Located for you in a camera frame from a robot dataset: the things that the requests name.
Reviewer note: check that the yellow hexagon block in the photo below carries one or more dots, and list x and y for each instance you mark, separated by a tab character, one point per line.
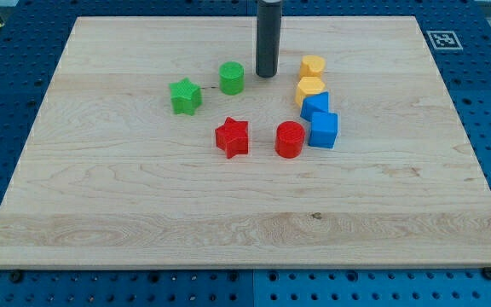
308	86

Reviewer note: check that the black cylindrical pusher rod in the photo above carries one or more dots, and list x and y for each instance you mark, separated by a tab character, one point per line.
269	13

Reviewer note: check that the light wooden board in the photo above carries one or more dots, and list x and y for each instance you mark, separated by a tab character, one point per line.
111	178

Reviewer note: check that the blue cube block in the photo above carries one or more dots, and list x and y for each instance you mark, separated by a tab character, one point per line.
323	129

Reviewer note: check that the red star block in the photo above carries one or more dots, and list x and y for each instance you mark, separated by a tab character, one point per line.
232	137

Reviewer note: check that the white fiducial marker tag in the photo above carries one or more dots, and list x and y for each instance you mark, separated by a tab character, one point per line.
444	40

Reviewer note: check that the yellow heart block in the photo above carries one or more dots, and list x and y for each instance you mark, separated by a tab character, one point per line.
312	66

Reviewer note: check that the blue triangle block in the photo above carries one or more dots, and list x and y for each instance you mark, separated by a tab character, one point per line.
315	103

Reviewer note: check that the red cylinder block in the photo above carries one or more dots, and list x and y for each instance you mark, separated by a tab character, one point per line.
289	139

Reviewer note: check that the green cylinder block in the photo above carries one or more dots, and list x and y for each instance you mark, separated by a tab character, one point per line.
231	75

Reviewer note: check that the green star block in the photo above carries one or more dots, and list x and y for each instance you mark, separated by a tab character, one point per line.
185	97

